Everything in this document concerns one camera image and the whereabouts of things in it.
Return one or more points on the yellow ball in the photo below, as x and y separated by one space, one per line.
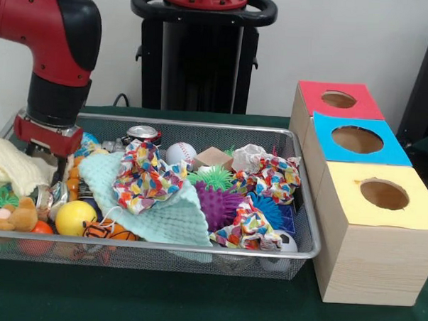
74 218

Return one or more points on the white baseball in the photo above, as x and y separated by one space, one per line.
181 153

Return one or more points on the cream yellow cloth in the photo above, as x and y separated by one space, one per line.
15 167

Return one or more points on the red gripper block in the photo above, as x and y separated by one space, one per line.
48 135

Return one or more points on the blue spiky ball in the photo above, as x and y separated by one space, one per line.
271 211

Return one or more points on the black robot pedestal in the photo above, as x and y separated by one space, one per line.
197 67

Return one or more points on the dark green table cloth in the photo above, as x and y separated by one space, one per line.
158 300

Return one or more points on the wooden three-hole box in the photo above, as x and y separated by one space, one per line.
373 260

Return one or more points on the green spiky ball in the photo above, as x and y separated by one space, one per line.
214 178

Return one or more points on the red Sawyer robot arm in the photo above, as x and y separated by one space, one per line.
35 25

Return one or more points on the small soccer ball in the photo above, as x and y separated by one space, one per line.
281 254

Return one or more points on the purple spiky ball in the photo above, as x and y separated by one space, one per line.
219 207

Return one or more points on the shallow clear mesh bin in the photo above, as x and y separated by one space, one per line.
306 236

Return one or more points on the black chair back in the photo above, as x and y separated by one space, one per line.
426 91

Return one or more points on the colourful patterned cloth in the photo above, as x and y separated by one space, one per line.
143 180
248 226
270 176

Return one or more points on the mint green cloth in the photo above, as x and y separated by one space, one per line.
172 219

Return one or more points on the red black drink can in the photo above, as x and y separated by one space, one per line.
142 134

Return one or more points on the brown plush bear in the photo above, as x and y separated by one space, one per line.
16 216

